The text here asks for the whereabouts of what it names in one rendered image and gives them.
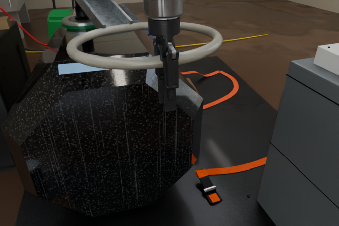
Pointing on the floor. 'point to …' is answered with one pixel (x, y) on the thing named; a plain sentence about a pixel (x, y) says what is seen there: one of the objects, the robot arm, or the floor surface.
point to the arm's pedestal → (304, 150)
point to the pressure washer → (53, 17)
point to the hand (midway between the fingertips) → (166, 95)
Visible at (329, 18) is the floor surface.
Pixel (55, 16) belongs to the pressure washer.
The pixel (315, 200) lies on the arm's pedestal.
